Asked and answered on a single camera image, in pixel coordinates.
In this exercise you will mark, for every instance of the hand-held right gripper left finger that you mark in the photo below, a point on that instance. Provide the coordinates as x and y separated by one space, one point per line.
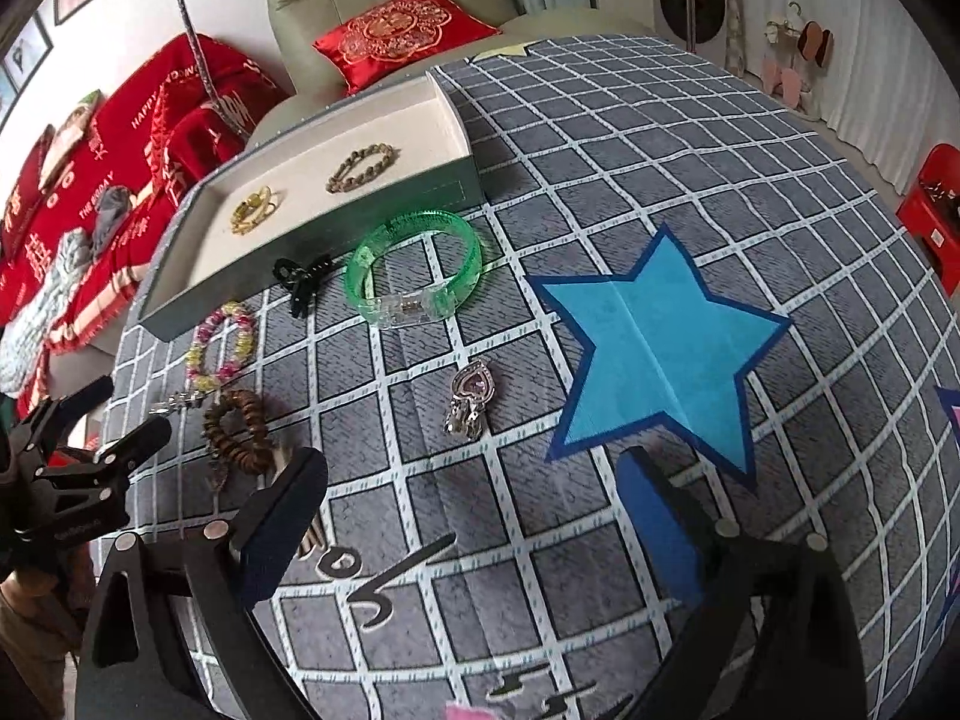
274 540

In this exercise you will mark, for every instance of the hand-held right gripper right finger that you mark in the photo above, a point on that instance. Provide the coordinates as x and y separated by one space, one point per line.
660 532

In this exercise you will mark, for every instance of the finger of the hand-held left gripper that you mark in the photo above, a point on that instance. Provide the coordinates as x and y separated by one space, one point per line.
71 403
139 441

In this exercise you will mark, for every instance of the silver star hair clip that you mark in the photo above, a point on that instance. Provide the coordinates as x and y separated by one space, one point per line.
178 400

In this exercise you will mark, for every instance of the cream alligator hair clip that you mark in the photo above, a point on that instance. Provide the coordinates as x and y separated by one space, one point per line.
465 420

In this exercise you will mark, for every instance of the black hair claw clip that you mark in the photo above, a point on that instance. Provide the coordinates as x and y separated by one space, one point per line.
300 277

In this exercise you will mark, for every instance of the heart shaped rhinestone brooch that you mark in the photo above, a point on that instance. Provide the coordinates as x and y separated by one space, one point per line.
476 382

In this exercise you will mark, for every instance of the green translucent bangle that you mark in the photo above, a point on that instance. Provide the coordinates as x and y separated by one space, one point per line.
367 259

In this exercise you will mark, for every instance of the grey box with white lining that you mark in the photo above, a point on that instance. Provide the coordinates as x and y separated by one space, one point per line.
315 187

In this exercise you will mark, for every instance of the person's left forearm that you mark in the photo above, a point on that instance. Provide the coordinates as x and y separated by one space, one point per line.
30 630

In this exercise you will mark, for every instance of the pale knitted garment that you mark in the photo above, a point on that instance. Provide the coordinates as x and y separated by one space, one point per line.
45 292

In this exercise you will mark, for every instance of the grey folded garment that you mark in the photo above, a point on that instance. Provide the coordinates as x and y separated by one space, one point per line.
112 214

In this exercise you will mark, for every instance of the white green printed pillow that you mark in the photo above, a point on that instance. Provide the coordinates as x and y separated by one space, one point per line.
71 127

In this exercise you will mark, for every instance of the red printed blanket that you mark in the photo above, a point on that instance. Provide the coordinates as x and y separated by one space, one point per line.
127 120

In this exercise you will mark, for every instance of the grey grid mat with stars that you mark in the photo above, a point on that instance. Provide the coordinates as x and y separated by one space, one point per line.
825 240

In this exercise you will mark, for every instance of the silver gooseneck stand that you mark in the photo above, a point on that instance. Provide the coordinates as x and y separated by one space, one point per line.
191 37

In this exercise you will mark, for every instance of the red plastic stool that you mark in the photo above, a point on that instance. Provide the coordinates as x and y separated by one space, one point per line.
930 195

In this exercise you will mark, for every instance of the green leather sofa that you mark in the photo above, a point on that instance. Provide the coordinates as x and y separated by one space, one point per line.
315 7

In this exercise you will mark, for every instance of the red embroidered cushion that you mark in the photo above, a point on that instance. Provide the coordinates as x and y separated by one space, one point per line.
397 34

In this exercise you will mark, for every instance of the hanger with pink ornaments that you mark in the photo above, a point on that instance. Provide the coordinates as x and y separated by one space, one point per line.
810 45

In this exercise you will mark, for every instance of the large picture frame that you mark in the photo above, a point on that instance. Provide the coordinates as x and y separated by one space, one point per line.
26 49

